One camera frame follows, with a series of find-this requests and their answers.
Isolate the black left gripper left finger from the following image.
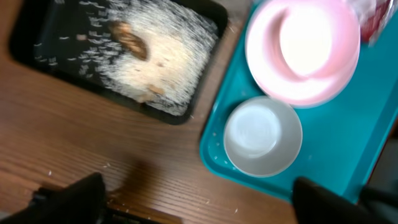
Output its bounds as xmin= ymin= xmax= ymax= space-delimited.
xmin=1 ymin=172 xmax=106 ymax=224

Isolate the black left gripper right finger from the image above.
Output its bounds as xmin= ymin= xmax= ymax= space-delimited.
xmin=292 ymin=177 xmax=397 ymax=224

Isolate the grey bowl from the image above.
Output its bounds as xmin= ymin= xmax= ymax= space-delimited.
xmin=223 ymin=96 xmax=303 ymax=177

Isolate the rice and food waste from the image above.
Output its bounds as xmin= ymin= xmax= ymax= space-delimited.
xmin=34 ymin=1 xmax=218 ymax=116

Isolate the teal serving tray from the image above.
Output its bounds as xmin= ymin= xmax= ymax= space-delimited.
xmin=200 ymin=16 xmax=397 ymax=202

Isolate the pink plate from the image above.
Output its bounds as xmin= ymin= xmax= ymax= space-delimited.
xmin=245 ymin=1 xmax=358 ymax=107

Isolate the pink bowl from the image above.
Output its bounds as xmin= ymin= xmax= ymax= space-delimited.
xmin=267 ymin=0 xmax=361 ymax=83

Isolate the black plastic tray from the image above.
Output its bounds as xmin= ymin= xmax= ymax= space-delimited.
xmin=9 ymin=1 xmax=228 ymax=124

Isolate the red foil snack wrapper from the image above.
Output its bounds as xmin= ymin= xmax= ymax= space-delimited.
xmin=346 ymin=0 xmax=397 ymax=45

